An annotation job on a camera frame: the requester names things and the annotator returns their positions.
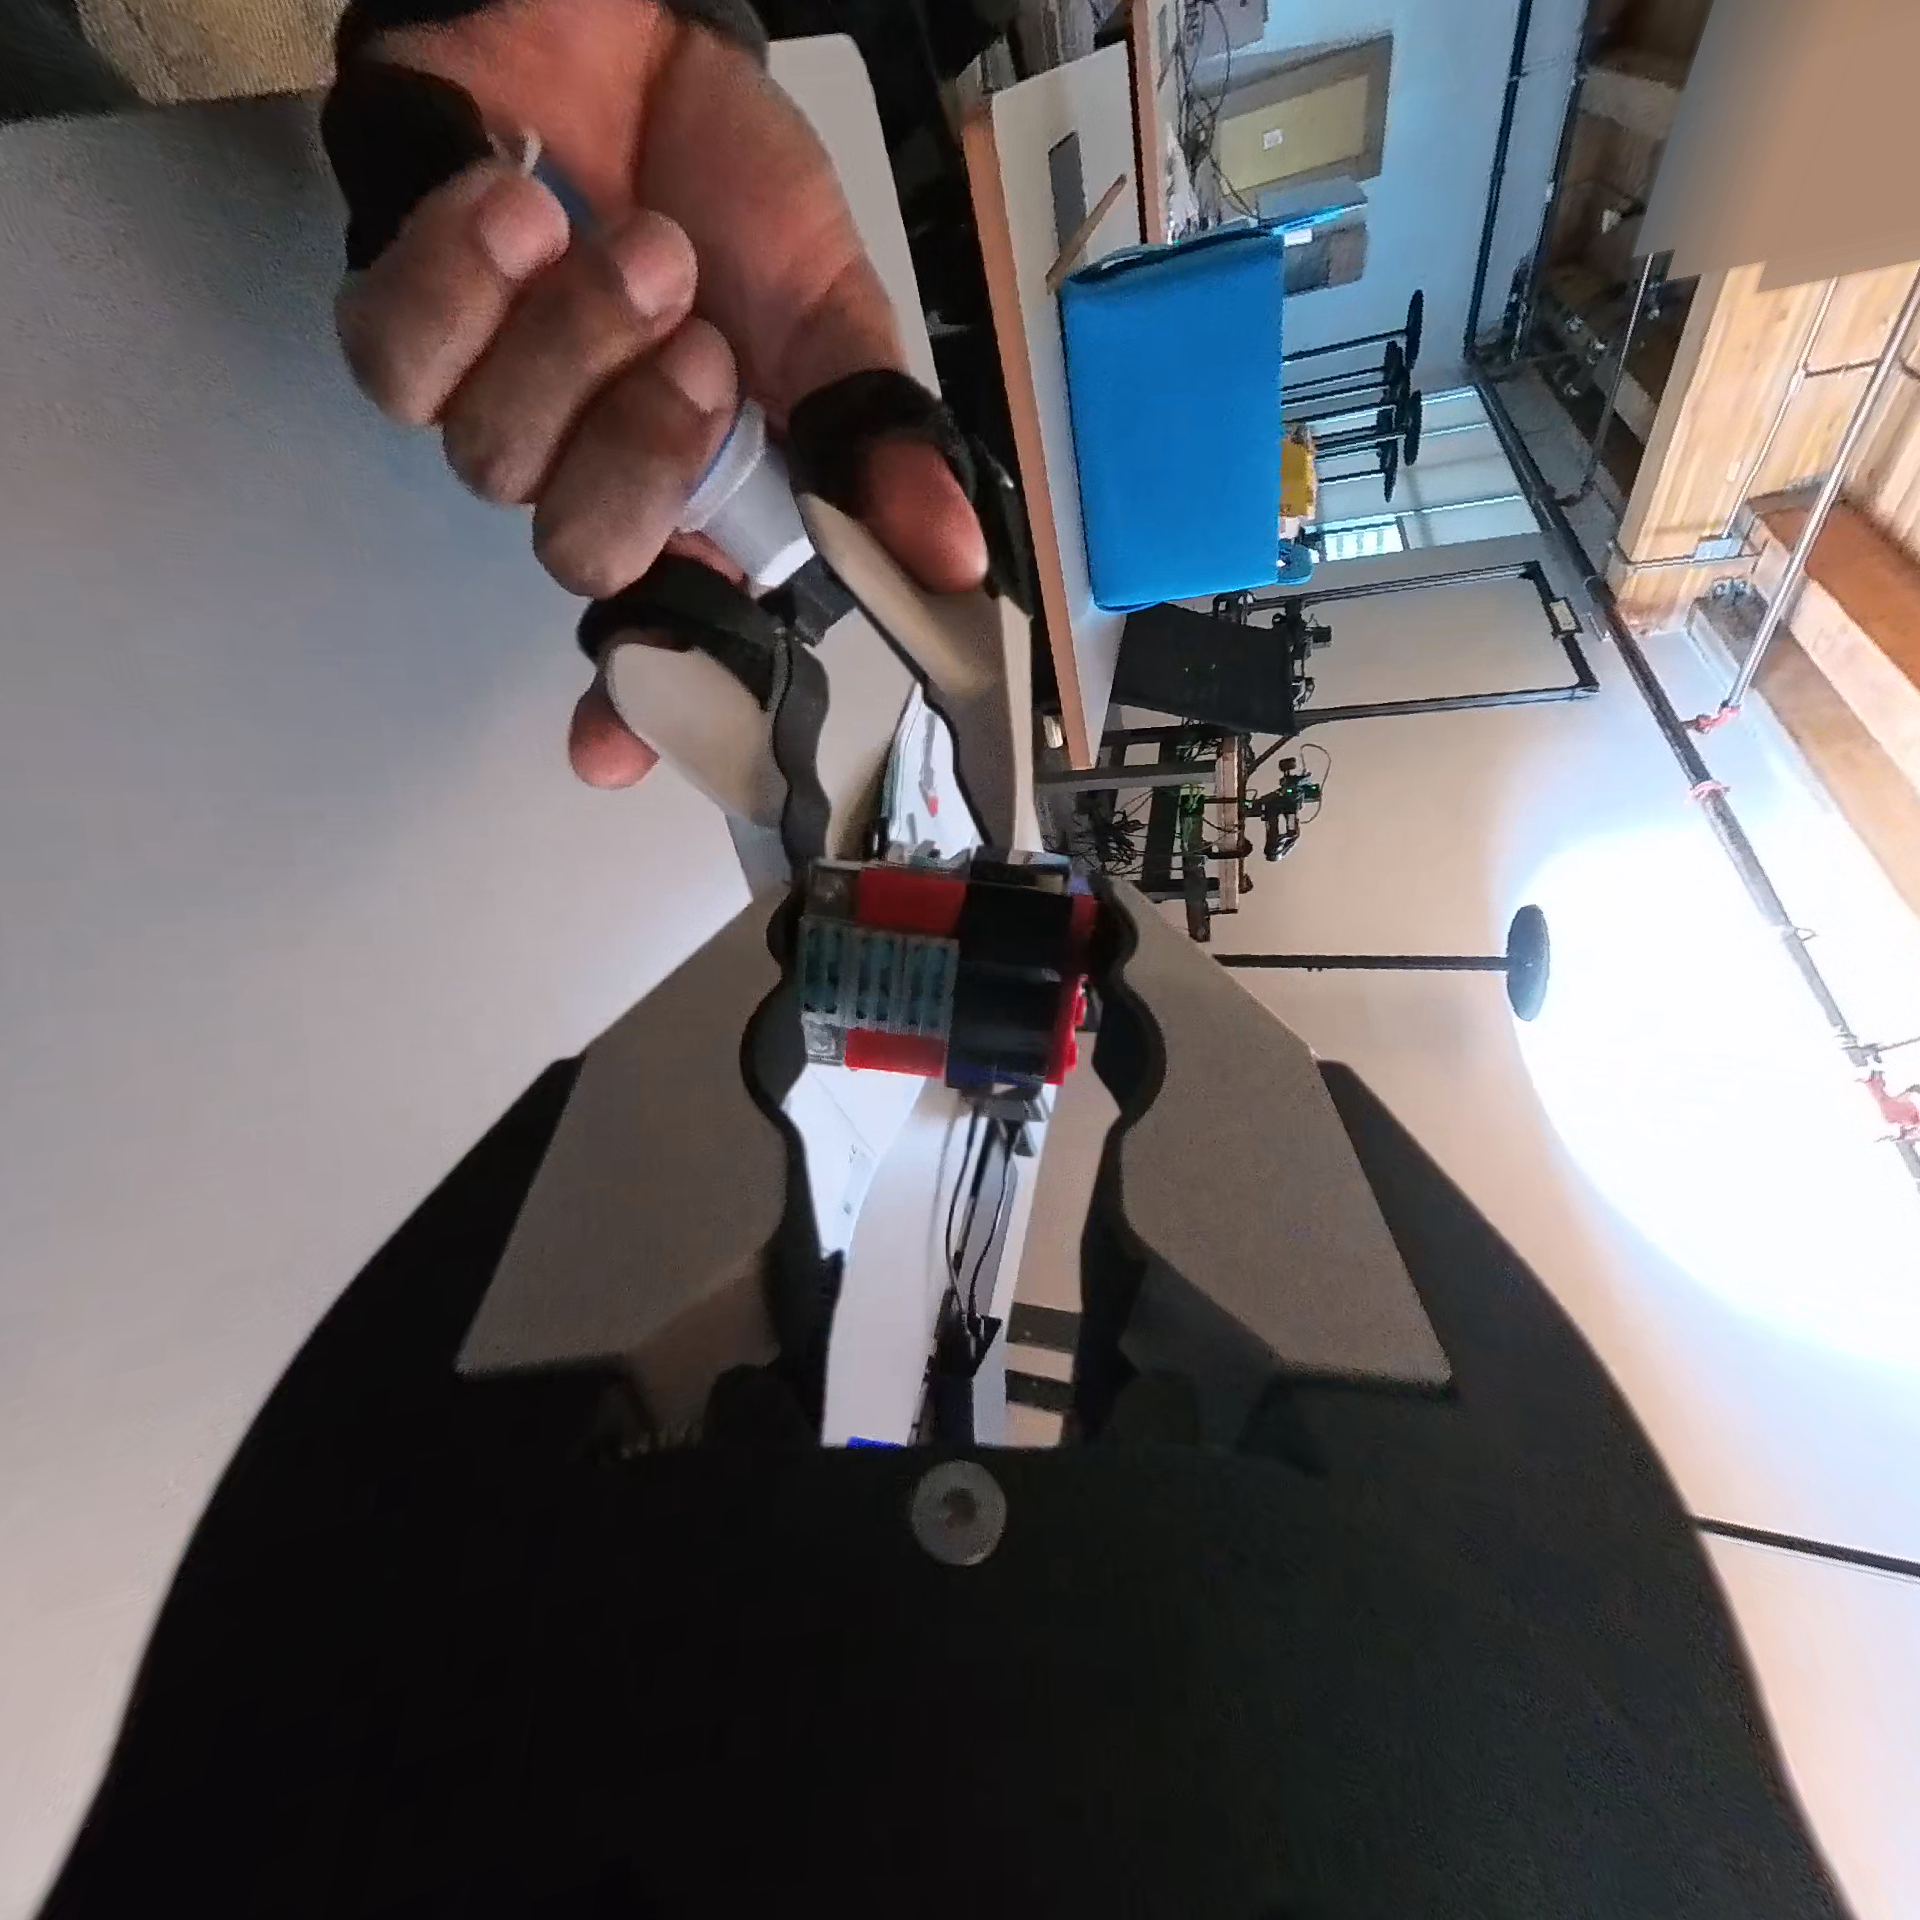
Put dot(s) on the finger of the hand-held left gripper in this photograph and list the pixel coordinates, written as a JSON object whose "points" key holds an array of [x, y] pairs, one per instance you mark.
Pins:
{"points": [[705, 727], [984, 674]]}

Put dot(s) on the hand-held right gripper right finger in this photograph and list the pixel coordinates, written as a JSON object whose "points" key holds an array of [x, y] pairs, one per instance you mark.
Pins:
{"points": [[1276, 1201]]}

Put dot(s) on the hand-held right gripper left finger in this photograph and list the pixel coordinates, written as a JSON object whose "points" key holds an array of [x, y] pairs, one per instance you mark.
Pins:
{"points": [[629, 1201]]}

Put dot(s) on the instruction booklet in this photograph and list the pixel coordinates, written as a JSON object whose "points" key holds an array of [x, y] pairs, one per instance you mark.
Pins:
{"points": [[839, 1162]]}

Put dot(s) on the long black toy brick assembly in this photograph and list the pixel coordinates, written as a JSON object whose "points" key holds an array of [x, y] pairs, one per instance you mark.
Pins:
{"points": [[879, 974]]}

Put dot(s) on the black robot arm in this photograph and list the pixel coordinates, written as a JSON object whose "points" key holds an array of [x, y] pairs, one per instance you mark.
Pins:
{"points": [[1284, 803]]}

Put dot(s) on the grey desk wooden edge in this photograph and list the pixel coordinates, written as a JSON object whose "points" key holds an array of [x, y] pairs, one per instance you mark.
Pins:
{"points": [[1088, 119]]}

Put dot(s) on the person's left hand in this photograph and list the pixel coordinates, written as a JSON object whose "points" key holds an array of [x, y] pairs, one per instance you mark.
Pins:
{"points": [[646, 194]]}

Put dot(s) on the black panel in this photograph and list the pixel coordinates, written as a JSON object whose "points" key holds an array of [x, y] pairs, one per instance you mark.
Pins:
{"points": [[1208, 669]]}

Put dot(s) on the black equipment cart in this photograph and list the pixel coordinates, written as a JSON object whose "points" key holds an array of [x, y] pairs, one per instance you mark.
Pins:
{"points": [[1184, 819]]}

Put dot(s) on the blue fabric box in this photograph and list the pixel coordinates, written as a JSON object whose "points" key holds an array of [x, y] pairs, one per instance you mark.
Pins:
{"points": [[1170, 421]]}

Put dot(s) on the black metal stand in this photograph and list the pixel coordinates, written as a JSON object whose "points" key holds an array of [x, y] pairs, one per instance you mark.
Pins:
{"points": [[1529, 960]]}

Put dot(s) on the yellow container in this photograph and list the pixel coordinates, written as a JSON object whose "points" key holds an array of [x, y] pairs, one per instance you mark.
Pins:
{"points": [[1298, 473]]}

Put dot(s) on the black bar stool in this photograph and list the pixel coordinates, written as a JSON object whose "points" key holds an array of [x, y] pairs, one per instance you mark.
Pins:
{"points": [[1412, 421], [1391, 473], [1397, 373], [1416, 322]]}

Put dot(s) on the black tube frame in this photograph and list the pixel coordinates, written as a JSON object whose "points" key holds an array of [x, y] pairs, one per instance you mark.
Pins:
{"points": [[1440, 698]]}

